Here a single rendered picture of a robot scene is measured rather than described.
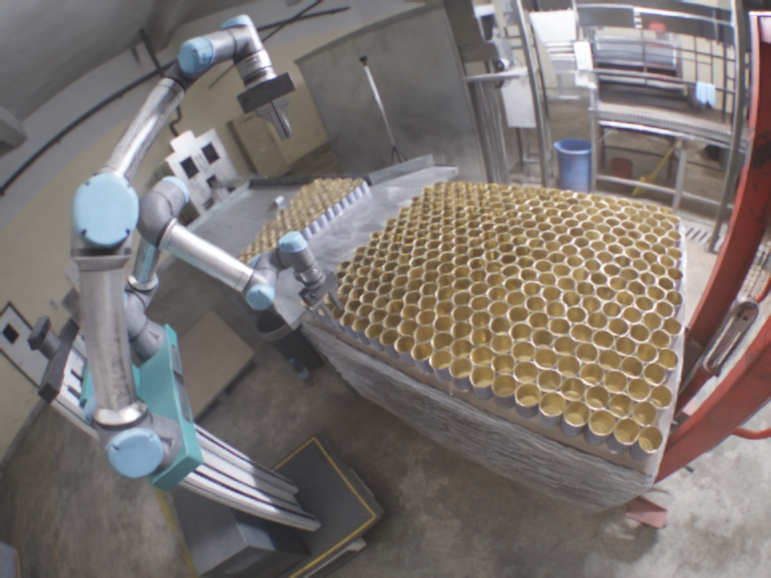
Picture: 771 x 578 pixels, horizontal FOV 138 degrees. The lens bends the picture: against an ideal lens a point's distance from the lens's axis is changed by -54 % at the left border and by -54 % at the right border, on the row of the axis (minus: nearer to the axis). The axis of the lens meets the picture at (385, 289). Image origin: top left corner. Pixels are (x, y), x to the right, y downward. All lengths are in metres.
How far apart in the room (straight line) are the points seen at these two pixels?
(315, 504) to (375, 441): 0.64
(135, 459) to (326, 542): 1.35
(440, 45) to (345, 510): 3.80
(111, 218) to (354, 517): 1.64
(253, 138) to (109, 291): 7.51
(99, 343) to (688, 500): 2.50
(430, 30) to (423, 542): 4.10
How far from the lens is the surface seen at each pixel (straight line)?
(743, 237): 1.30
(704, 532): 2.33
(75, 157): 7.75
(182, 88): 0.82
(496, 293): 1.12
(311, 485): 1.95
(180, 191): 1.02
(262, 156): 8.03
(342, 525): 1.81
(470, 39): 3.06
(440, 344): 1.04
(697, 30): 3.46
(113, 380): 0.61
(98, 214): 0.54
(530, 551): 1.97
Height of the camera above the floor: 1.96
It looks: 39 degrees down
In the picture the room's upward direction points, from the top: 23 degrees counter-clockwise
